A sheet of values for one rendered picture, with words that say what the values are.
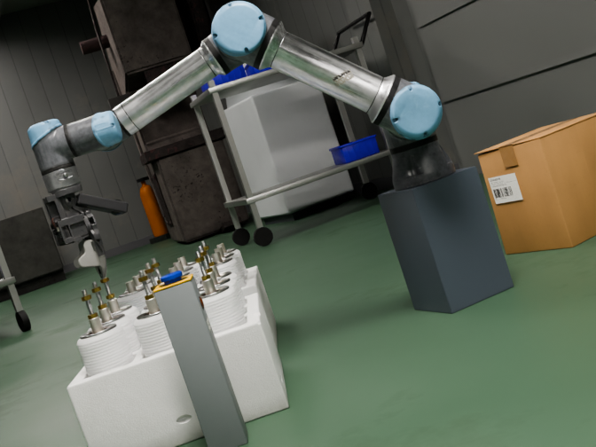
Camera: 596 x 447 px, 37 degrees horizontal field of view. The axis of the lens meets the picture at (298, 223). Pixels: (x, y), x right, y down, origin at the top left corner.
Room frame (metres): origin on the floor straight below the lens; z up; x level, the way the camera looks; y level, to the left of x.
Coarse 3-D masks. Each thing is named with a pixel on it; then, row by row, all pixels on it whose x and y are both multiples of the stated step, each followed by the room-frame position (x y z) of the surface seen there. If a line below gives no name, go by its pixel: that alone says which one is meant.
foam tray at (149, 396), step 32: (256, 320) 1.71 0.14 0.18; (224, 352) 1.69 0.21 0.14; (256, 352) 1.69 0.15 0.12; (96, 384) 1.68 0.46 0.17; (128, 384) 1.69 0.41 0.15; (160, 384) 1.69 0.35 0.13; (256, 384) 1.69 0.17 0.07; (96, 416) 1.68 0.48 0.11; (128, 416) 1.68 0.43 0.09; (160, 416) 1.69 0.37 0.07; (192, 416) 1.69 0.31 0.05; (256, 416) 1.69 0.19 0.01
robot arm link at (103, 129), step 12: (84, 120) 1.97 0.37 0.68; (96, 120) 1.96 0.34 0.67; (108, 120) 1.96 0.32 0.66; (72, 132) 1.96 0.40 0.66; (84, 132) 1.95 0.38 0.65; (96, 132) 1.95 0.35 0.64; (108, 132) 1.96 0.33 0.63; (120, 132) 1.99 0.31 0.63; (72, 144) 1.95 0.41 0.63; (84, 144) 1.96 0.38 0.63; (96, 144) 1.96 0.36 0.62; (108, 144) 1.98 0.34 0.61
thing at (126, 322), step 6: (120, 318) 1.86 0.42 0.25; (126, 318) 1.86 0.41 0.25; (108, 324) 1.84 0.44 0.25; (120, 324) 1.84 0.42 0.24; (126, 324) 1.85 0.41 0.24; (132, 324) 1.88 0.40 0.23; (90, 330) 1.85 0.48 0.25; (126, 330) 1.85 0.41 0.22; (132, 330) 1.87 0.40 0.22; (132, 336) 1.86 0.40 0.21; (132, 342) 1.85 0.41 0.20; (138, 342) 1.88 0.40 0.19; (132, 348) 1.85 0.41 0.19; (138, 348) 1.87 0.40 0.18
